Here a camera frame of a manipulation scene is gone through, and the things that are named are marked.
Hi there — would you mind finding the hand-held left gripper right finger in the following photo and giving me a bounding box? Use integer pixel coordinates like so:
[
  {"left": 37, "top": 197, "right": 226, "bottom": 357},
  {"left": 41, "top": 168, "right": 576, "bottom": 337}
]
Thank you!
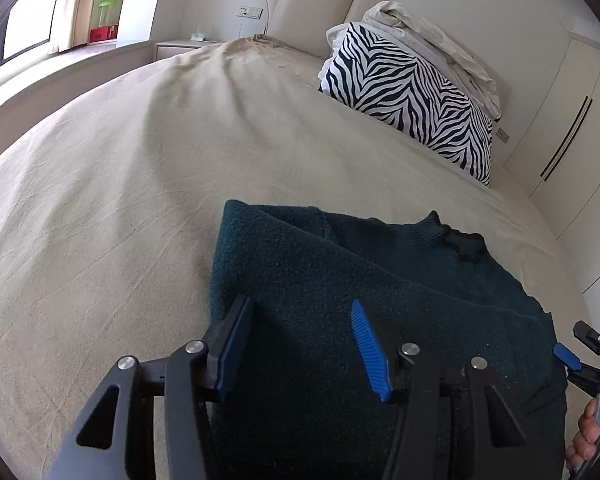
[{"left": 350, "top": 300, "right": 556, "bottom": 480}]

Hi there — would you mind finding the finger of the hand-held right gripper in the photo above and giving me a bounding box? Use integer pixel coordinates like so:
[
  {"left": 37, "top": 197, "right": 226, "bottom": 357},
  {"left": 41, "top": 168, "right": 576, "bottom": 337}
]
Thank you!
[
  {"left": 572, "top": 321, "right": 600, "bottom": 356},
  {"left": 552, "top": 341, "right": 600, "bottom": 386}
]

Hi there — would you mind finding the white nightstand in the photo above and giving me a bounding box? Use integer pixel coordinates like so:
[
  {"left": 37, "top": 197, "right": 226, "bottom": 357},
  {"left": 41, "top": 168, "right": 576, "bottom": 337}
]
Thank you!
[{"left": 154, "top": 39, "right": 216, "bottom": 61}]

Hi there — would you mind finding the crumpled cream blanket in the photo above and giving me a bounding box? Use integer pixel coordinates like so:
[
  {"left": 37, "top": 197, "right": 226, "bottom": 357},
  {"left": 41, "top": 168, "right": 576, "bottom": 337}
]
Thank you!
[{"left": 326, "top": 1, "right": 503, "bottom": 121}]

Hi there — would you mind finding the grey window ledge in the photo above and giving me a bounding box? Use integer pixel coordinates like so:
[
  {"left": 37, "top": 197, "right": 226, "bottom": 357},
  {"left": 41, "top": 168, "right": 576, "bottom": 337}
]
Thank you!
[{"left": 0, "top": 42, "right": 157, "bottom": 128}]

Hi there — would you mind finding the zebra print pillow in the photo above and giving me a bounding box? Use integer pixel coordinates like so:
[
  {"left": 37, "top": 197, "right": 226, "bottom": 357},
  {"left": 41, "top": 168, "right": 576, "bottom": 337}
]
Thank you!
[{"left": 317, "top": 21, "right": 495, "bottom": 187}]

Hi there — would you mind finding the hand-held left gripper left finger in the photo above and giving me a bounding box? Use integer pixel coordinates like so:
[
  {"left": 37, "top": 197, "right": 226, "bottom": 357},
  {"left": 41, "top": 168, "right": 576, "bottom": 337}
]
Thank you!
[{"left": 45, "top": 295, "right": 256, "bottom": 480}]

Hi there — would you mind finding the white wardrobe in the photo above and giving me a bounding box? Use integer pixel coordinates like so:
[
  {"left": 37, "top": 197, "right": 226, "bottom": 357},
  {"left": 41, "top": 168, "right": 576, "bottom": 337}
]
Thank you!
[{"left": 502, "top": 37, "right": 600, "bottom": 296}]

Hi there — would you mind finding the beige padded headboard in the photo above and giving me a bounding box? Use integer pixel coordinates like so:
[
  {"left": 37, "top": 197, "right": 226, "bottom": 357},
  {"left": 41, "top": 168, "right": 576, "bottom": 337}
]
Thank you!
[{"left": 264, "top": 0, "right": 512, "bottom": 121}]

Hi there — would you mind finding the dark teal knit sweater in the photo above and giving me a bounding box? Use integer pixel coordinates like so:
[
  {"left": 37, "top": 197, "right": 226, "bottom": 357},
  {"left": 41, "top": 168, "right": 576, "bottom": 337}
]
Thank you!
[{"left": 209, "top": 199, "right": 568, "bottom": 480}]

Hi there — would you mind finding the beige curtain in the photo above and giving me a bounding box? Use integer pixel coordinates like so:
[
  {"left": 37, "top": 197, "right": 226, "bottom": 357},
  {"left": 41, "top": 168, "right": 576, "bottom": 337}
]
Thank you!
[{"left": 50, "top": 0, "right": 103, "bottom": 54}]

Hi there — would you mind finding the person's right hand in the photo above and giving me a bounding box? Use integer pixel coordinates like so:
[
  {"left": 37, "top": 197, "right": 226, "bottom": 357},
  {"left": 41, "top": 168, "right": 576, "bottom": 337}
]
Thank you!
[{"left": 565, "top": 399, "right": 600, "bottom": 472}]

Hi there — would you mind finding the bed with cream sheet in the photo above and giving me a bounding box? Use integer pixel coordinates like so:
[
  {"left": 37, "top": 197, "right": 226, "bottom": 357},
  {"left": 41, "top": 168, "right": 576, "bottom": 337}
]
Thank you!
[{"left": 0, "top": 34, "right": 588, "bottom": 480}]

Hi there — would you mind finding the black framed window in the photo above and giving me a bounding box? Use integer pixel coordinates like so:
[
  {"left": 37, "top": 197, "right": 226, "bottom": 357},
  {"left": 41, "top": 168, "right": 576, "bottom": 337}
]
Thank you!
[{"left": 0, "top": 0, "right": 73, "bottom": 80}]

